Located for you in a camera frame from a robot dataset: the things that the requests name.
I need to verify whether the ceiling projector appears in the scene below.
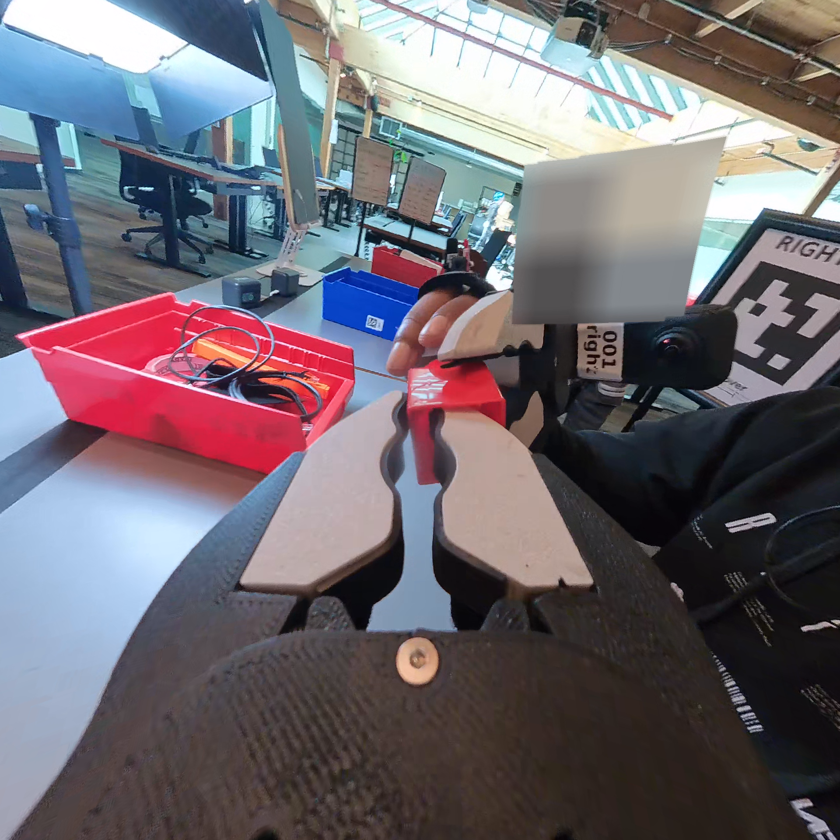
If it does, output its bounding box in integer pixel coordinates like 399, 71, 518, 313
541, 0, 608, 76

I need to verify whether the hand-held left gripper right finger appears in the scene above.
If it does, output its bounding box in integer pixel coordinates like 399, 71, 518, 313
433, 410, 595, 601

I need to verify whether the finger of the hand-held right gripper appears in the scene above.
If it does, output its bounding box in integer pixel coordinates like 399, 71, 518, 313
511, 392, 547, 454
436, 290, 547, 367

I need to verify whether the red storage bin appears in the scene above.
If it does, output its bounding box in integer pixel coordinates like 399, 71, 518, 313
16, 292, 357, 475
371, 245, 447, 290

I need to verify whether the person's right forearm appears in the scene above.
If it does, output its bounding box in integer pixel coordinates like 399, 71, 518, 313
545, 387, 840, 546

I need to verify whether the tape roll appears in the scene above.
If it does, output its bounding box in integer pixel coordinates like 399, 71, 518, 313
146, 354, 198, 382

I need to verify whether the thin black cable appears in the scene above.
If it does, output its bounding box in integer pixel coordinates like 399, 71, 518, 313
169, 305, 277, 387

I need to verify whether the blue storage bin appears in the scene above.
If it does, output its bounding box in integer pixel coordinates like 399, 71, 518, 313
322, 266, 421, 342

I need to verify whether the grey board on stand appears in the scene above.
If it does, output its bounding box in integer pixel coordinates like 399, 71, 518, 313
252, 0, 324, 280

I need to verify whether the person's right hand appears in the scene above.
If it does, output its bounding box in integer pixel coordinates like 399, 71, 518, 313
387, 292, 475, 377

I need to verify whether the studio light panel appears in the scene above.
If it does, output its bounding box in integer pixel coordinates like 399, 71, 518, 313
0, 0, 277, 142

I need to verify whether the orange box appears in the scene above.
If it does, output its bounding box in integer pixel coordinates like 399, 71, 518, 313
193, 338, 329, 401

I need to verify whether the black office chair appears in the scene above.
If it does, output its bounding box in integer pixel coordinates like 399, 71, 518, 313
118, 150, 216, 266

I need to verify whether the framed marker sign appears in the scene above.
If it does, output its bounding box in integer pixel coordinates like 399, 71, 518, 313
686, 209, 840, 408

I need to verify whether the coiled black cable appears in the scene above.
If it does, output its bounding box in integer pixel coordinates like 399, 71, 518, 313
226, 371, 326, 424

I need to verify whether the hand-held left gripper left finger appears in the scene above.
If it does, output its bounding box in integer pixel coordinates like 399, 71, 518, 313
239, 392, 406, 601

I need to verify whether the black light stand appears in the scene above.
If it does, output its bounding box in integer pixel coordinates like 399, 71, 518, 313
29, 115, 93, 316

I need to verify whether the brown whiteboard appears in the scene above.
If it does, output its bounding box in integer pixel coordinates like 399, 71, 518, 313
397, 156, 448, 224
351, 134, 395, 207

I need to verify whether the red box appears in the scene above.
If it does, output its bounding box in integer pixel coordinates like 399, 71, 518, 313
407, 366, 508, 487

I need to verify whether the wooden office desk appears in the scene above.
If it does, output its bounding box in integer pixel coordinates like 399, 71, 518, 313
101, 138, 290, 260

